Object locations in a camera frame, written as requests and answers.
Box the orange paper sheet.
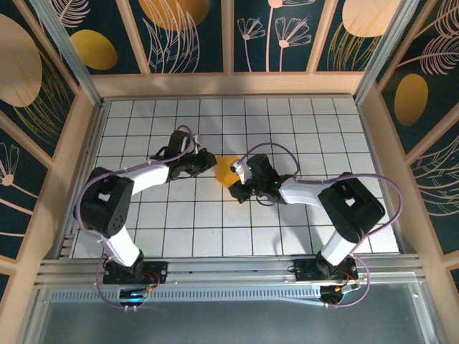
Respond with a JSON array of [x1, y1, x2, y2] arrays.
[[214, 153, 241, 188]]

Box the white grid mat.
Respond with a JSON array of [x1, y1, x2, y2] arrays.
[[70, 98, 402, 259]]

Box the grey translucent panel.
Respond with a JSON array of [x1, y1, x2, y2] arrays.
[[19, 281, 440, 344]]

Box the right gripper short black cable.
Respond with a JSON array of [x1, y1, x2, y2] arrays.
[[256, 193, 279, 207]]

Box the long aluminium base rail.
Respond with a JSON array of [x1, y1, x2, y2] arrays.
[[37, 253, 426, 286]]

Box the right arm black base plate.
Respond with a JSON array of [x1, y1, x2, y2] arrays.
[[293, 258, 359, 283]]

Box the aluminium side rail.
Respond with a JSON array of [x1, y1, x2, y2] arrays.
[[53, 98, 110, 259], [354, 98, 413, 256]]

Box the slotted grey cable duct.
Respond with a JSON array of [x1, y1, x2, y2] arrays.
[[49, 288, 323, 302]]

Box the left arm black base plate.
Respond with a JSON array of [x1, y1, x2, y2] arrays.
[[103, 260, 169, 285]]

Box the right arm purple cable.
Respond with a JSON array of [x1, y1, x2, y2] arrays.
[[239, 142, 404, 310]]

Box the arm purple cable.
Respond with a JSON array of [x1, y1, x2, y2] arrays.
[[73, 124, 200, 312], [239, 142, 404, 310]]

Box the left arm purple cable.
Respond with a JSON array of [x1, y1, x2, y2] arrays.
[[73, 124, 200, 312]]

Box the aluminium corner post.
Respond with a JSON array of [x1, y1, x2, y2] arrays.
[[352, 0, 421, 105], [29, 0, 105, 107]]

